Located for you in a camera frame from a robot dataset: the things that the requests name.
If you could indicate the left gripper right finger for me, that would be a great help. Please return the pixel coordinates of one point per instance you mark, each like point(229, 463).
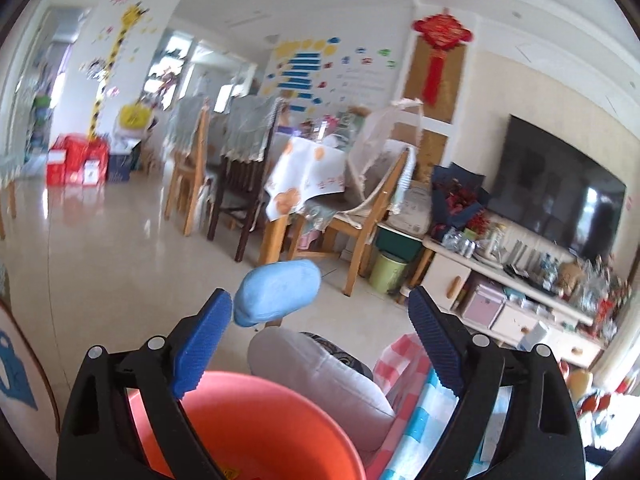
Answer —
point(539, 438)

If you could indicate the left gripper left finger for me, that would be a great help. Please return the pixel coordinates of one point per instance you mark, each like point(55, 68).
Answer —
point(99, 439)

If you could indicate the pink plastic basin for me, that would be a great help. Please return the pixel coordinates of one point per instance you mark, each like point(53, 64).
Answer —
point(256, 429)

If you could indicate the white milk bottle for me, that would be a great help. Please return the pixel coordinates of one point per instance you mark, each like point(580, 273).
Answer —
point(533, 336)

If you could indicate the pink storage box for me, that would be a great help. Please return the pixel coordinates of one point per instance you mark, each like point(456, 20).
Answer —
point(482, 303)

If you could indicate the white tv cabinet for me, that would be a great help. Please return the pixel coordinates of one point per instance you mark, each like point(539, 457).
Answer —
point(447, 277)

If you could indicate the grey cushion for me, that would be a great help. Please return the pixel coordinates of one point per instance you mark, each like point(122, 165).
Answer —
point(299, 362)

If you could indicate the green waste bin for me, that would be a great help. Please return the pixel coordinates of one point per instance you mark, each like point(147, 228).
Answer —
point(387, 272)

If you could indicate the blue round stool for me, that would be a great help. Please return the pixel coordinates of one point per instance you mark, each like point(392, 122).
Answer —
point(275, 290)

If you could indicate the black flat television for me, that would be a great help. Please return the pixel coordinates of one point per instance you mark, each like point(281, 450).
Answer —
point(550, 188)

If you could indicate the dark blue flower bouquet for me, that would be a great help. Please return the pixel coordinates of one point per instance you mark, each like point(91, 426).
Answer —
point(459, 201)

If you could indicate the red gift boxes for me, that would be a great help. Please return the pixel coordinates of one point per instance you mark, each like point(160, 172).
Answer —
point(75, 160)

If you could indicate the wooden dining chair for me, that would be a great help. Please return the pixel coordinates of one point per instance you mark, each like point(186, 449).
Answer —
point(354, 213)

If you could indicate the dining table with white cloth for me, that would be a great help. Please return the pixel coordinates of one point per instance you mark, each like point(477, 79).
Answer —
point(300, 170)

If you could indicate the dark wooden chair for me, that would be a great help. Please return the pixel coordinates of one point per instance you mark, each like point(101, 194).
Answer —
point(240, 180)

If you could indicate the giraffe height chart sticker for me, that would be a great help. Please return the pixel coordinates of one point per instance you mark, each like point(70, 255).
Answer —
point(129, 19)

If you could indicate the red chinese knot decoration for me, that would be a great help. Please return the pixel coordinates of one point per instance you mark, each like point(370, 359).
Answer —
point(443, 33)

